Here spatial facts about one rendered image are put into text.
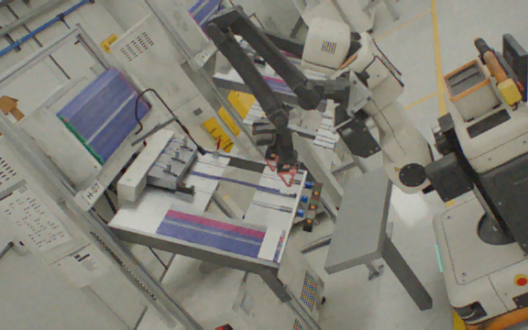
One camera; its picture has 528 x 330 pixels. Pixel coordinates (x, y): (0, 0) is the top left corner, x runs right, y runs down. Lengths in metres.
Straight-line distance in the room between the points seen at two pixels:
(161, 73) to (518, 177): 2.29
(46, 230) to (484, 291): 1.76
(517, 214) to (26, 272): 2.90
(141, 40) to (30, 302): 1.75
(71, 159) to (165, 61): 1.36
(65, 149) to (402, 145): 1.31
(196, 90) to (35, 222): 1.48
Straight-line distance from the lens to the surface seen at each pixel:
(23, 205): 2.54
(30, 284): 3.92
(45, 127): 2.40
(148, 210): 2.48
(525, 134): 2.03
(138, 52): 3.65
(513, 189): 2.12
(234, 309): 2.49
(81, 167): 2.42
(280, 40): 2.33
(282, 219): 2.49
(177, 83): 3.64
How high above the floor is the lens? 1.78
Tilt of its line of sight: 19 degrees down
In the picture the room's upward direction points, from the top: 38 degrees counter-clockwise
